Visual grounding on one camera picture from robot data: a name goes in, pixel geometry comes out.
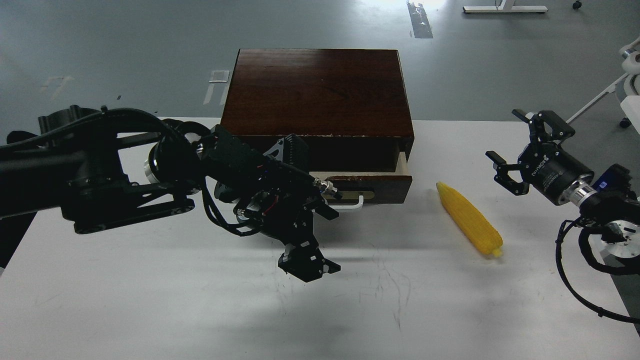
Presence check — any dark wooden drawer cabinet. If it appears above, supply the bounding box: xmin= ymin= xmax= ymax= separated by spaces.
xmin=221 ymin=48 xmax=415 ymax=172

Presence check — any white office chair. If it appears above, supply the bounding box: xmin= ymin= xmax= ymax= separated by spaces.
xmin=566 ymin=38 xmax=640 ymax=131

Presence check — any wooden drawer with white handle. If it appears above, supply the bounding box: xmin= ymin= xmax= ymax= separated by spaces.
xmin=310 ymin=152 xmax=413 ymax=213

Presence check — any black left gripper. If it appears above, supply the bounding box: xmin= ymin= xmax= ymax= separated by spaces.
xmin=235 ymin=187 xmax=342 ymax=283

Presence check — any white table leg base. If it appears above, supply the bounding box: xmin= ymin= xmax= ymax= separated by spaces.
xmin=462 ymin=0 xmax=549 ymax=14

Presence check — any yellow corn cob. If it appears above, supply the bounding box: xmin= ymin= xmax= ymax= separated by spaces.
xmin=436 ymin=181 xmax=503 ymax=258

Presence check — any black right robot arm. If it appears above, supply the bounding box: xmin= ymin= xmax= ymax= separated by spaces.
xmin=486 ymin=109 xmax=639 ymax=276

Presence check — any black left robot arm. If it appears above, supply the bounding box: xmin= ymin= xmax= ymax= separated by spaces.
xmin=0 ymin=105 xmax=342 ymax=282

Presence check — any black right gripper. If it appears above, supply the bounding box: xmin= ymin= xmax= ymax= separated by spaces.
xmin=486 ymin=109 xmax=595 ymax=206

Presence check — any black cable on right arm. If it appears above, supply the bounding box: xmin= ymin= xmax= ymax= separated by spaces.
xmin=555 ymin=219 xmax=640 ymax=324

